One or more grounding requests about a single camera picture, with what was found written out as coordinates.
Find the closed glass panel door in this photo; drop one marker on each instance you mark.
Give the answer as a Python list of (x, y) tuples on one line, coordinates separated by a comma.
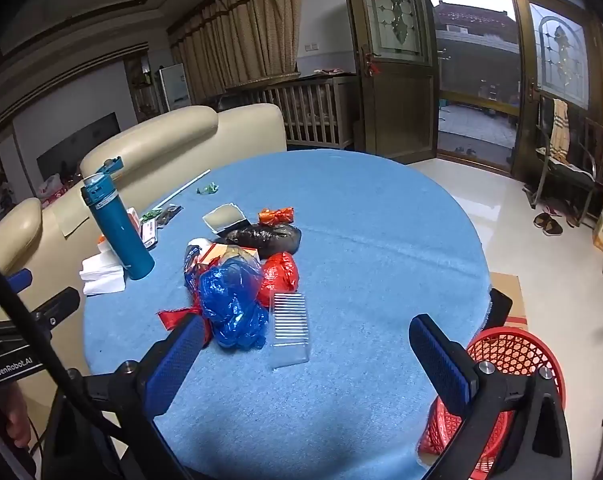
[(556, 85)]

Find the orange candy wrapper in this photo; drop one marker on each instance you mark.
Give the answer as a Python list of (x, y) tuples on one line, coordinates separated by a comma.
[(276, 216)]

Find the person's left hand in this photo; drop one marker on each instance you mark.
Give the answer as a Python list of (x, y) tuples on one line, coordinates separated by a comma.
[(17, 417)]

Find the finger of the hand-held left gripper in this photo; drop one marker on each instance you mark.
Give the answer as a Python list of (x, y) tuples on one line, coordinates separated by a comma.
[(20, 280), (58, 305)]

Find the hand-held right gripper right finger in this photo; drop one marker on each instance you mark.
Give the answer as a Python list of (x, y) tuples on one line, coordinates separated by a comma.
[(441, 360)]

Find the open glass panel door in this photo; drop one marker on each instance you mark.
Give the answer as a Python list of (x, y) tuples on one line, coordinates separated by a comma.
[(396, 85)]

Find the white standing air conditioner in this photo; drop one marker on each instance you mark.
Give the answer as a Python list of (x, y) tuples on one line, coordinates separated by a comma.
[(174, 87)]

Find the small white printed box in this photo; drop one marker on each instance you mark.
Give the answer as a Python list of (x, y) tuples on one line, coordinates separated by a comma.
[(149, 232)]

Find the red plastic bag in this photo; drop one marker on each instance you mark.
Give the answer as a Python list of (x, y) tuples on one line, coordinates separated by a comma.
[(281, 275)]

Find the small green packet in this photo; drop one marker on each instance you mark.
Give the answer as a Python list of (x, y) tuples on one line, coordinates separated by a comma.
[(149, 215)]

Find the orange white packet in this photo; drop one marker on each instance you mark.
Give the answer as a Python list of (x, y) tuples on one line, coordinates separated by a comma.
[(102, 241)]

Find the red ribbon wrapper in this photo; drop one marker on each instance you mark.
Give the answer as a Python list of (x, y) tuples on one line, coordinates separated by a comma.
[(174, 317)]

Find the white tissue pile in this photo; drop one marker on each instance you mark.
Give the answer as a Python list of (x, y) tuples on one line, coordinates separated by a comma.
[(101, 277)]

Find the black plastic bag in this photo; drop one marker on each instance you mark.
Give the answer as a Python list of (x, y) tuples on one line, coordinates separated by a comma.
[(266, 237)]

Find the dark wooden chair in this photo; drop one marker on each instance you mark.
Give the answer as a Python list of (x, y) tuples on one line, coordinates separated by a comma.
[(597, 145)]

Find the black rounded object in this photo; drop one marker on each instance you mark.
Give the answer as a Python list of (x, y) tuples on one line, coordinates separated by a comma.
[(500, 305)]

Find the wooden crib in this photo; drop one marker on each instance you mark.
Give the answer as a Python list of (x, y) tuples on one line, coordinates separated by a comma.
[(311, 110)]

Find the pink slipper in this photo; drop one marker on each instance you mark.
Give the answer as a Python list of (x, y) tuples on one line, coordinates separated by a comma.
[(551, 208)]

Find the beige curtain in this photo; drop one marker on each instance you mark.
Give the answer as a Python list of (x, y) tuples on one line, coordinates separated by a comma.
[(241, 30)]

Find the clear plastic package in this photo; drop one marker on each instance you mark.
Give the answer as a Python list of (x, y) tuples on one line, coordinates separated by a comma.
[(290, 330)]

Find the red plastic basket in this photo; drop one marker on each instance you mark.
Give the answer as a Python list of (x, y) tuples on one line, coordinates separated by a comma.
[(511, 350)]

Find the black metal chair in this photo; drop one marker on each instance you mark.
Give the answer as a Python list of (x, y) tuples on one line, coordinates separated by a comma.
[(561, 172)]

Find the striped beige towel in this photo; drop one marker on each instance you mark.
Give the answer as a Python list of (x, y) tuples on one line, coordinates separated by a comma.
[(560, 130)]

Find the black television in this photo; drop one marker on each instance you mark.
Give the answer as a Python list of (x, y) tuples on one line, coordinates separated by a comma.
[(78, 145)]

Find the cardboard box with red tape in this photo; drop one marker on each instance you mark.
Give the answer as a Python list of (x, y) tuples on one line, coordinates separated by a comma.
[(517, 287)]

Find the green candy wrapper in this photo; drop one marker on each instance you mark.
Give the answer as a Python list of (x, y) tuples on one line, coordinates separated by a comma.
[(207, 189)]

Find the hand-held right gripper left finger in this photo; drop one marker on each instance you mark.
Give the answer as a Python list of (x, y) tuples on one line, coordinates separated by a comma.
[(174, 365)]

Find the teal water bottle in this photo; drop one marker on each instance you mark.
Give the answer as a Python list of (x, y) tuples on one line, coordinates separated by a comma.
[(118, 230)]

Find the cream leather sofa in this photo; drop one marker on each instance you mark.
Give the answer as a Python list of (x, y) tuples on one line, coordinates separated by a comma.
[(181, 135)]

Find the blue plastic bag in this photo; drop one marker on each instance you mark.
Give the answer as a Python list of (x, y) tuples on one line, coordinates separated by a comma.
[(231, 300)]

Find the dark slipper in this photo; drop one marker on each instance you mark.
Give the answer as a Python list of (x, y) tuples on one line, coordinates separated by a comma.
[(541, 219), (554, 228)]

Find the pink plastic bag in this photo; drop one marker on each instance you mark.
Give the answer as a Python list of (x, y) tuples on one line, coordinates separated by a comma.
[(51, 187)]

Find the glass display cabinet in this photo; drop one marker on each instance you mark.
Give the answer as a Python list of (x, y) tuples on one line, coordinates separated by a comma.
[(141, 85)]

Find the black flat packet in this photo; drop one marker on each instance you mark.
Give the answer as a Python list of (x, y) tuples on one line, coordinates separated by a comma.
[(170, 212)]

